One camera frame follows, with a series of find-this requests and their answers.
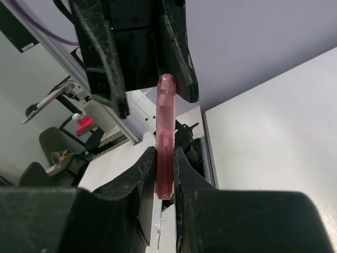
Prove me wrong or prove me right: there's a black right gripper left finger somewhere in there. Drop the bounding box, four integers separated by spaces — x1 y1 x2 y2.
1 147 155 252

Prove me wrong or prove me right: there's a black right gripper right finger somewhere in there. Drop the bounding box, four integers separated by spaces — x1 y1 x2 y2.
173 148 332 252

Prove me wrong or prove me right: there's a pink translucent case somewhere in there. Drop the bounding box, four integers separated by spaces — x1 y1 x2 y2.
155 74 176 200

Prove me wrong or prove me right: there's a grey office chair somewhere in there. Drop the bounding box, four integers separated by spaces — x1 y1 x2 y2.
18 127 89 187

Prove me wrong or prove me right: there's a red white object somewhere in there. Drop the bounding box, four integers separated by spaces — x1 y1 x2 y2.
71 113 97 137

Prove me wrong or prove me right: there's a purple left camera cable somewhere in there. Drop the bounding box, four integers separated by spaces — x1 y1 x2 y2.
10 0 80 47

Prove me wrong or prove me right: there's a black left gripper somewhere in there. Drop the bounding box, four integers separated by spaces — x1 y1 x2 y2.
70 1 199 119

